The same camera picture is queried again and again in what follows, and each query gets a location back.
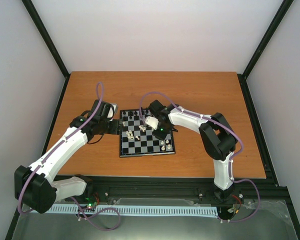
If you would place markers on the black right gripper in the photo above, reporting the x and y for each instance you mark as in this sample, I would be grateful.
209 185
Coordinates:
160 136

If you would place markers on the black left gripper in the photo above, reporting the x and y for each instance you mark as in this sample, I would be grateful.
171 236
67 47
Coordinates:
117 128

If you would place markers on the black and grey chessboard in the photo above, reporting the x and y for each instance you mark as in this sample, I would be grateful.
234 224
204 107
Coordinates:
137 140

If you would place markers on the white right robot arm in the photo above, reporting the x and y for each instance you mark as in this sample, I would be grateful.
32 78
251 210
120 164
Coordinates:
218 139

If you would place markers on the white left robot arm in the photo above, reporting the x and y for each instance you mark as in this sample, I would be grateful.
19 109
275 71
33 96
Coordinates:
52 162

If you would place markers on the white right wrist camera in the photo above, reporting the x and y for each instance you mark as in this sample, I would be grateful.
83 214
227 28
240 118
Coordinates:
152 122

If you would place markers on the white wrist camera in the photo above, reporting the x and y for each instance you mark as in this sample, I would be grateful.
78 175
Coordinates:
152 122
113 108

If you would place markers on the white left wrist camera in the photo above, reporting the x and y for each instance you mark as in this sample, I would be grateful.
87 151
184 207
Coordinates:
113 108

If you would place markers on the black aluminium frame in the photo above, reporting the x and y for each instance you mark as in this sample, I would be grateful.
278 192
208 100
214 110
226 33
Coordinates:
156 187

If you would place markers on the light blue cable duct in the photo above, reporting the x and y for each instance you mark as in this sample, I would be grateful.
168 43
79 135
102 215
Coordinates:
145 211

